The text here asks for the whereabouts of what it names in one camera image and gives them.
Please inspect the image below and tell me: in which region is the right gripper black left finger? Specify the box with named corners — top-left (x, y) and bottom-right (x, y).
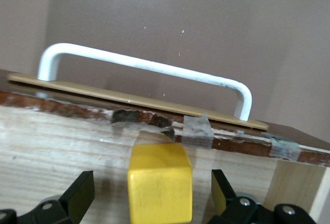
top-left (0, 169), bottom-right (96, 224)

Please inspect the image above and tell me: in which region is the tan handle backing plate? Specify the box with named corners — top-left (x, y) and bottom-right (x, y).
top-left (7, 73), bottom-right (270, 130)

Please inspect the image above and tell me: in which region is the grey tape piece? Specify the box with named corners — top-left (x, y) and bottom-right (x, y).
top-left (181, 113), bottom-right (215, 150)
top-left (261, 131), bottom-right (301, 162)

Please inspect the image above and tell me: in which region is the yellow wooden block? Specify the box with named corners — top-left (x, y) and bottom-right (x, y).
top-left (127, 142), bottom-right (194, 223)

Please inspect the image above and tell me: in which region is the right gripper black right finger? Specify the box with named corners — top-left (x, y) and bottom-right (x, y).
top-left (208, 168), bottom-right (317, 224)

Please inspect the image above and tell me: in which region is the light wood drawer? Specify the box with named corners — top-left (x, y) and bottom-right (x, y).
top-left (0, 68), bottom-right (330, 224)

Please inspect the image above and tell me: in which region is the white metal drawer handle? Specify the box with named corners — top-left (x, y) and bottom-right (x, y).
top-left (37, 42), bottom-right (253, 122)

